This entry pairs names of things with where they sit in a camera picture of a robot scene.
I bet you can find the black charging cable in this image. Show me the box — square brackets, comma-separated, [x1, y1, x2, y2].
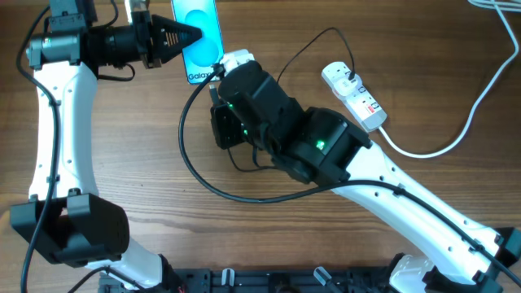
[208, 27, 357, 173]

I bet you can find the white power strip cord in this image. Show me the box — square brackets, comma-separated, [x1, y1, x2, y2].
[378, 7, 520, 160]

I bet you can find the white power strip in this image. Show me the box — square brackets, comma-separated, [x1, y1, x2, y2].
[322, 61, 387, 133]

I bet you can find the white charger adapter plug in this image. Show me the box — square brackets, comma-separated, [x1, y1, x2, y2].
[333, 75, 361, 97]

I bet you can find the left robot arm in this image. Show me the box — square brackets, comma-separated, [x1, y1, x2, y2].
[11, 1, 203, 292]

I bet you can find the white cables top corner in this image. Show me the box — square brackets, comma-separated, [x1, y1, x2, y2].
[466, 0, 521, 13]

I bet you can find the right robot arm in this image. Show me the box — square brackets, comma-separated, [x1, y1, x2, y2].
[212, 60, 520, 292]

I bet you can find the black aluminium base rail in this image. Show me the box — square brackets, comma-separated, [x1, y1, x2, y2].
[99, 266, 408, 293]

